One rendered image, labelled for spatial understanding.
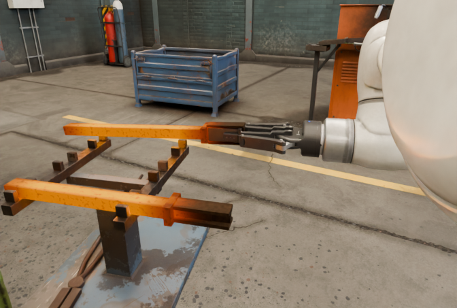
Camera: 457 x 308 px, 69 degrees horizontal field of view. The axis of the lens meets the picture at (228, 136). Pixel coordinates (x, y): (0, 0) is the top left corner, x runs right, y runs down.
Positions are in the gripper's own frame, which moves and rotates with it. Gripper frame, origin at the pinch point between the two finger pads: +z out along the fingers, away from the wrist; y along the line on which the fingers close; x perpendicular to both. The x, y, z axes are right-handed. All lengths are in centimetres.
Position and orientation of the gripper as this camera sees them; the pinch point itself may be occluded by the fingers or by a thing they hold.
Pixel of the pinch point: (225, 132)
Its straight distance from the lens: 72.8
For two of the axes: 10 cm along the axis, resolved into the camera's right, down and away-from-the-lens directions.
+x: -0.2, -9.4, -3.5
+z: -9.7, -0.7, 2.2
